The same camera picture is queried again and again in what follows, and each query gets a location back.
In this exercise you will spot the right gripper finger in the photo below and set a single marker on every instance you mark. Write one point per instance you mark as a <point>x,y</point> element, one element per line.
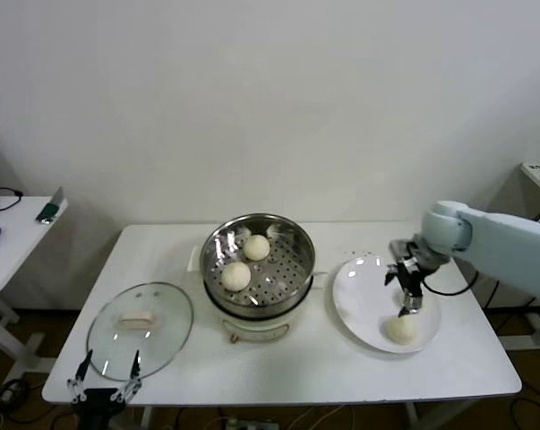
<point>389,277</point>
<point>413,303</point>

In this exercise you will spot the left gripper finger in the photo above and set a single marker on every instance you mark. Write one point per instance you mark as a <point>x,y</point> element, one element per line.
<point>135,363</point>
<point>86,363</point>

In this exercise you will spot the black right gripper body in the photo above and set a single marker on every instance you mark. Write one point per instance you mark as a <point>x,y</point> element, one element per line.
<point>408,280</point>

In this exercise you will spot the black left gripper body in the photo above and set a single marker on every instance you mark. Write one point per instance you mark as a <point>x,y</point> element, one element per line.
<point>95,403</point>

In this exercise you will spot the white steamed baozi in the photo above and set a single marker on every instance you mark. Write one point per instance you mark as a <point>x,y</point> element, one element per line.
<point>256,247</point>
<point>400,330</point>
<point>236,276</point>

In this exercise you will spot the round glass pot lid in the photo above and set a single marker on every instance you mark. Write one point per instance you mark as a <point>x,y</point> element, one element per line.
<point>162,322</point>

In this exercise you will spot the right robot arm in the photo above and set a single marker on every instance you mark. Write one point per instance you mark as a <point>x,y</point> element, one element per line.
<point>498,242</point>

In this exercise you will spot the stainless steel steamer basket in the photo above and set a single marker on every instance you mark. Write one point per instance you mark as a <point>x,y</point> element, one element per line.
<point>278,286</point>

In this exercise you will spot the white round plate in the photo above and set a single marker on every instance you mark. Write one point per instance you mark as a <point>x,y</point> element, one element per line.
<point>354,313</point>

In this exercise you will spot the white floor power strip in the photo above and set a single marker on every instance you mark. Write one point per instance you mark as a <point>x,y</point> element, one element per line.
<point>5,394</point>

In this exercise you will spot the grey floor power strip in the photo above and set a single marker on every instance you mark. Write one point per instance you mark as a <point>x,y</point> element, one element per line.
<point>251,424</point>

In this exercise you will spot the white side table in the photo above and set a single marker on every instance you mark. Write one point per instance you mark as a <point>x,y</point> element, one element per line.
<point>19,242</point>

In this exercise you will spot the green and silver packet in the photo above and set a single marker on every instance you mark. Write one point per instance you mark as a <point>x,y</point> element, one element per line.
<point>50,210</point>

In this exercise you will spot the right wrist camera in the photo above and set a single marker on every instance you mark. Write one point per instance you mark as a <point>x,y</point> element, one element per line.
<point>400,247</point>

